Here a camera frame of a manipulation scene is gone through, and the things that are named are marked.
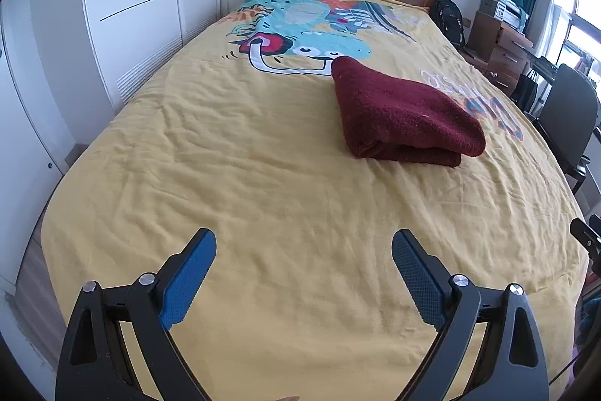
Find dark red knitted sweater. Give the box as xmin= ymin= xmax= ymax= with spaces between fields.
xmin=332 ymin=56 xmax=486 ymax=168

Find dark grey office chair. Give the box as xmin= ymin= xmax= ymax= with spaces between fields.
xmin=534 ymin=64 xmax=600 ymax=194

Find wooden drawer cabinet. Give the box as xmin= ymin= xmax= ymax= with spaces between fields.
xmin=465 ymin=11 xmax=534 ymax=95

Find white printer on cabinet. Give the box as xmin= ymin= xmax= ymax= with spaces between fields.
xmin=480 ymin=0 xmax=529 ymax=33

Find black backpack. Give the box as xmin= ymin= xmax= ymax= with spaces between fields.
xmin=429 ymin=0 xmax=465 ymax=49

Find yellow printed bed cover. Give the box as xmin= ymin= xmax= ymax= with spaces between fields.
xmin=42 ymin=0 xmax=588 ymax=400

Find white built-in wardrobe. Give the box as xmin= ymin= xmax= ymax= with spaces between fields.
xmin=1 ymin=0 xmax=219 ymax=293

